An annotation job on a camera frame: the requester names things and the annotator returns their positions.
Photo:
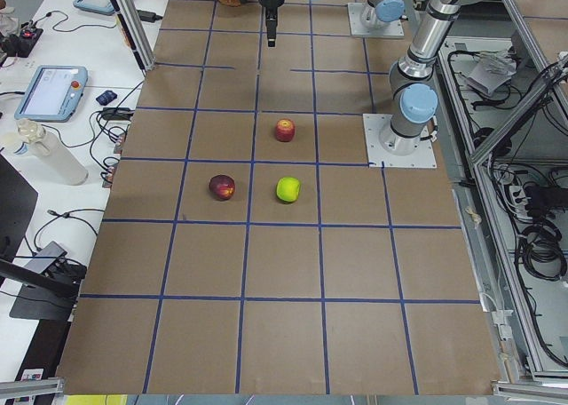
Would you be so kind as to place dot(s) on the near teach pendant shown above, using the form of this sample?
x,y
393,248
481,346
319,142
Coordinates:
x,y
53,94

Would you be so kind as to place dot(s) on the aluminium frame post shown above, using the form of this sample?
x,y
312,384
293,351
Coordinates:
x,y
127,15

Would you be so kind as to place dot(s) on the red yellow apple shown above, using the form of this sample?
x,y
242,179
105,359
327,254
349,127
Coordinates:
x,y
284,130

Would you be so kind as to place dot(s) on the white water bottle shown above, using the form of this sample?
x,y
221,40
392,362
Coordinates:
x,y
49,149

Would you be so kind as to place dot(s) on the green apple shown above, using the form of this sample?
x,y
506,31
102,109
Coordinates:
x,y
288,189

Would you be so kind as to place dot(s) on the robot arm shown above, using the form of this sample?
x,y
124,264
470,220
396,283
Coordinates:
x,y
415,102
386,10

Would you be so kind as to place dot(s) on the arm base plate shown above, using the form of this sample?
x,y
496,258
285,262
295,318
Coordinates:
x,y
365,24
385,149

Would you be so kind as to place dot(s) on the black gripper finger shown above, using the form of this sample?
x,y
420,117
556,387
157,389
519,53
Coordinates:
x,y
271,24

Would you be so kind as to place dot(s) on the small blue pouch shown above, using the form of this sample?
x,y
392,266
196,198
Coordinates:
x,y
106,97

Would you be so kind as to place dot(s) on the dark red apple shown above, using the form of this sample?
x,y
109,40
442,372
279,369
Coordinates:
x,y
222,187

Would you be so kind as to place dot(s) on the black monitor stand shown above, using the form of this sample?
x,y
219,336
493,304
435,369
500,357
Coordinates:
x,y
49,284

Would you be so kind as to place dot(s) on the black power adapter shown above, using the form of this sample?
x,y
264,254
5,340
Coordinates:
x,y
150,17

